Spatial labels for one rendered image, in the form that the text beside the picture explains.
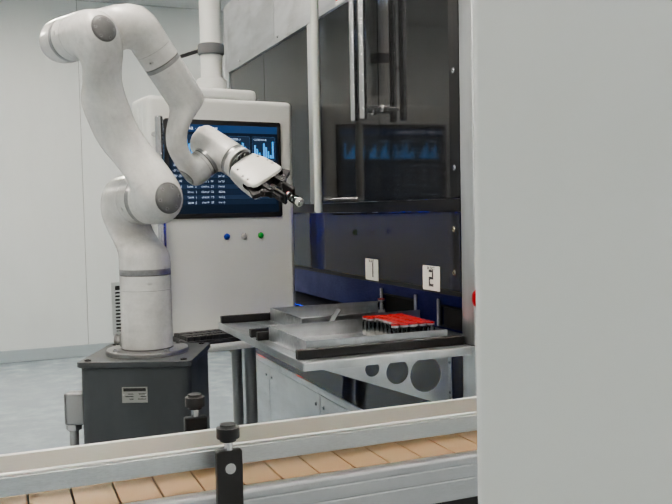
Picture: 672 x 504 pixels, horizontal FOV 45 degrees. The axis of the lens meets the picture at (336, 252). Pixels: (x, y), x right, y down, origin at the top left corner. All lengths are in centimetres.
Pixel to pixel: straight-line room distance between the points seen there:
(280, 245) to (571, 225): 252
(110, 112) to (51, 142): 524
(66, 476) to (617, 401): 62
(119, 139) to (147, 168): 9
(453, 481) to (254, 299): 188
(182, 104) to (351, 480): 137
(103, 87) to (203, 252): 87
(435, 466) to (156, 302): 119
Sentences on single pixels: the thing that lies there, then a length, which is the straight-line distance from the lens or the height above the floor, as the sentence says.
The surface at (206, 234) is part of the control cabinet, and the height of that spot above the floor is 112.
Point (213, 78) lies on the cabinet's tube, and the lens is 271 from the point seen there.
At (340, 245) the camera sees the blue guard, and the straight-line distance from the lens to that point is 250.
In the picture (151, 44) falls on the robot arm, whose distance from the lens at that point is 200.
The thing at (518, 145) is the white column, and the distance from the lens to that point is 24.
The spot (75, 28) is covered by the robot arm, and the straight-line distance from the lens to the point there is 186.
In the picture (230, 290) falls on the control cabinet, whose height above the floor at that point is 94.
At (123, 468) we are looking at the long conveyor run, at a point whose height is 96.
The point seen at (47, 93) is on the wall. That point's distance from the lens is 718.
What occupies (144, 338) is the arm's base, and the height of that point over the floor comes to 90.
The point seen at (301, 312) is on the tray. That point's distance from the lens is 236.
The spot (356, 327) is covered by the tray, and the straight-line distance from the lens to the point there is 205.
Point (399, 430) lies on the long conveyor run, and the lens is 86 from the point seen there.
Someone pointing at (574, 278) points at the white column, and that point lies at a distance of 22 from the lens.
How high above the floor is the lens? 119
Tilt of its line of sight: 3 degrees down
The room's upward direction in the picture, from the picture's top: 1 degrees counter-clockwise
